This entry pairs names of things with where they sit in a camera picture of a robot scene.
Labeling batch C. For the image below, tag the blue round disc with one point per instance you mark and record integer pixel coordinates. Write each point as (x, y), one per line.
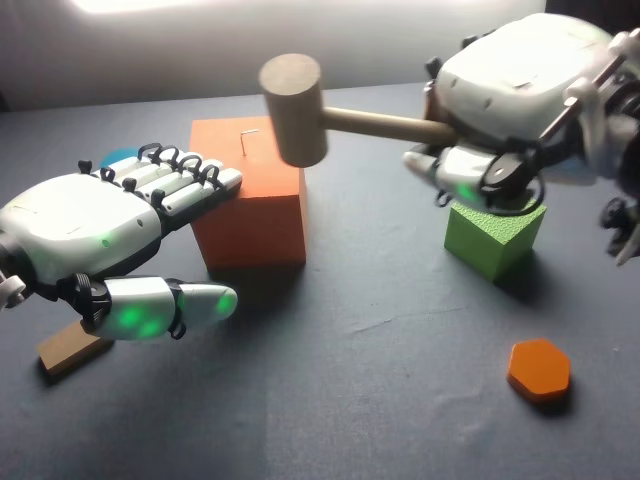
(117, 156)

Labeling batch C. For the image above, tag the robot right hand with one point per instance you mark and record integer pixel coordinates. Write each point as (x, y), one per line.
(515, 80)

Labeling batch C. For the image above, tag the wooden mallet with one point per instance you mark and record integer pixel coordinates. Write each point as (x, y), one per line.
(295, 110)

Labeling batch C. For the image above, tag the large green foam cube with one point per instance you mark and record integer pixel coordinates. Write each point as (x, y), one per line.
(490, 240)

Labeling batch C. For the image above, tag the grey table cloth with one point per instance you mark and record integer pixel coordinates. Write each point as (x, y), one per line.
(350, 400)

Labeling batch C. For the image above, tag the large orange cube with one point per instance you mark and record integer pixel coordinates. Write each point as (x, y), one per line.
(260, 220)

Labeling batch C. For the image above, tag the orange hexagon block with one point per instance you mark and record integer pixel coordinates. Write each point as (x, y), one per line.
(539, 367)

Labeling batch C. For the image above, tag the bent metal nail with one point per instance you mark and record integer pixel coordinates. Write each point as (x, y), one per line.
(243, 142)

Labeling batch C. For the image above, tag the tan wooden rectangular block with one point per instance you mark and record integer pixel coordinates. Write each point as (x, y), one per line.
(65, 347)

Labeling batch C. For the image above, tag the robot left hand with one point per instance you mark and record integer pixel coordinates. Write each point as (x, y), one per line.
(85, 225)

